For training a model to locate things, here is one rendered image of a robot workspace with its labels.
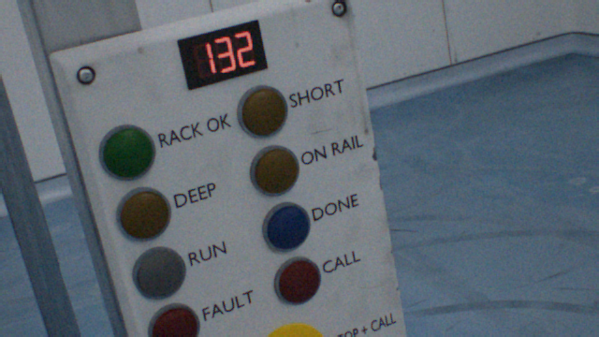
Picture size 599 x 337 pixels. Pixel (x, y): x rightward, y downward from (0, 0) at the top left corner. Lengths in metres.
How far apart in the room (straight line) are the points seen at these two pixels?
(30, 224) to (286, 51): 1.24
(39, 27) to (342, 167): 0.19
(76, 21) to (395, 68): 3.86
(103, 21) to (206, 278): 0.16
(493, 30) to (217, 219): 4.15
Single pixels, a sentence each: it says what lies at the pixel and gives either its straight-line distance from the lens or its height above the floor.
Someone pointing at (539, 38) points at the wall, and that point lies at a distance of 4.77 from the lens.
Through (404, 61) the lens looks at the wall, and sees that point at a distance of 4.35.
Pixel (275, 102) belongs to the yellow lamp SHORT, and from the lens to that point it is 0.48.
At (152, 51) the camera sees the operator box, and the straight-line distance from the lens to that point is 0.46.
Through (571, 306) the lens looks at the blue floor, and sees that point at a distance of 2.28.
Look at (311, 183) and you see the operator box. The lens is 0.51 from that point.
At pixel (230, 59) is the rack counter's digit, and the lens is 0.47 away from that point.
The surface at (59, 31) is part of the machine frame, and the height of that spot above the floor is 1.08.
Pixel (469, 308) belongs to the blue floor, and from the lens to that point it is 2.30.
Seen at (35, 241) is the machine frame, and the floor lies 0.59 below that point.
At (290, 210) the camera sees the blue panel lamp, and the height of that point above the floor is 0.95.
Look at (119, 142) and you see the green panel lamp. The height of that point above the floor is 1.02.
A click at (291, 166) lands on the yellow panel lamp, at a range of 0.49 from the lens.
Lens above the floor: 1.13
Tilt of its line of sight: 18 degrees down
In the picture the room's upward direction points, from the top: 11 degrees counter-clockwise
